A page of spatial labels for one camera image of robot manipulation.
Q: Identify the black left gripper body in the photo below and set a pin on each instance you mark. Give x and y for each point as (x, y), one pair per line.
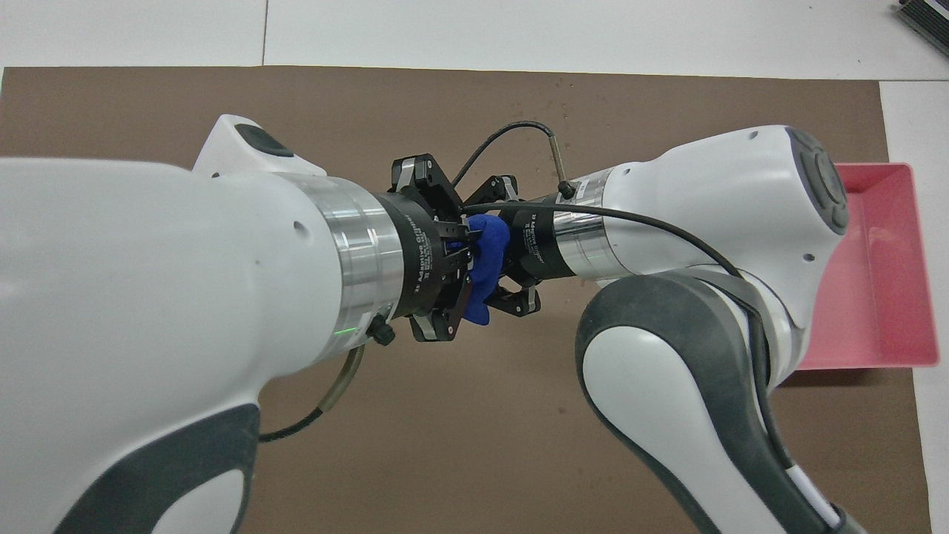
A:
(419, 259)

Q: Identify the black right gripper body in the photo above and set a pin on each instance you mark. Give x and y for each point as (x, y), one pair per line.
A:
(534, 241)

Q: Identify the blue cloth towel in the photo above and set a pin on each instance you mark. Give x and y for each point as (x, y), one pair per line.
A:
(488, 252)

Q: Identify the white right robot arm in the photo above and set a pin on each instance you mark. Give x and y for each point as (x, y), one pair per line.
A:
(704, 208)

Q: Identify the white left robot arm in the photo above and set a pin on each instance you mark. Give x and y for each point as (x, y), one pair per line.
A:
(148, 297)

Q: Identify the brown table mat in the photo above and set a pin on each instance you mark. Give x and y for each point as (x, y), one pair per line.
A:
(445, 445)

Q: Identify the pink plastic bin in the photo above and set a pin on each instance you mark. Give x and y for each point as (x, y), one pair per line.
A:
(890, 259)

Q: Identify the grey ribbed device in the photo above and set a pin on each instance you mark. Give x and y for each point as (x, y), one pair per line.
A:
(927, 13)

